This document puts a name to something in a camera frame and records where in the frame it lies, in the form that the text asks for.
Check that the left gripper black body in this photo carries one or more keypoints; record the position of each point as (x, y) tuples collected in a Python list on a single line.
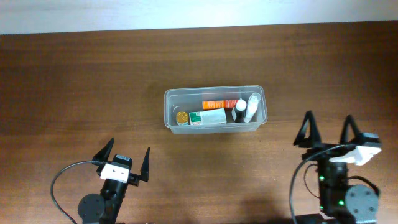
[(134, 180)]

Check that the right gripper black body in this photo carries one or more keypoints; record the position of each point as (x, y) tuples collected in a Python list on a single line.
[(330, 172)]

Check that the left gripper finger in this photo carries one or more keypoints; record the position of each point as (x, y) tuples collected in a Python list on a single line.
[(144, 171), (104, 153)]

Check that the small jar gold lid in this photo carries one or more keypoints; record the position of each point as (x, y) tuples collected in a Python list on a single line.
[(182, 118)]

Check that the white spray bottle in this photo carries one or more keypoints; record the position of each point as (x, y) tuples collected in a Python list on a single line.
[(252, 106)]

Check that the dark bottle white cap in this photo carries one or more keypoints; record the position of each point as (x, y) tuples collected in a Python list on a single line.
[(239, 111)]

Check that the white green medicine box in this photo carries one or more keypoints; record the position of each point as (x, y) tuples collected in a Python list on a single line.
[(210, 117)]

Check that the orange tube white cap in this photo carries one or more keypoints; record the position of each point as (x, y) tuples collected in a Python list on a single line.
[(218, 104)]

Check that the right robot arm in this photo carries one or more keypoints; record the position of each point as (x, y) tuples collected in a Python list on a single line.
[(342, 198)]

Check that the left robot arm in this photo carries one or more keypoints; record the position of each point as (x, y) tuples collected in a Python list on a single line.
[(105, 206)]

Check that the clear plastic container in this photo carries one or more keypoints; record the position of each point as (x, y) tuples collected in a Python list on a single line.
[(191, 99)]

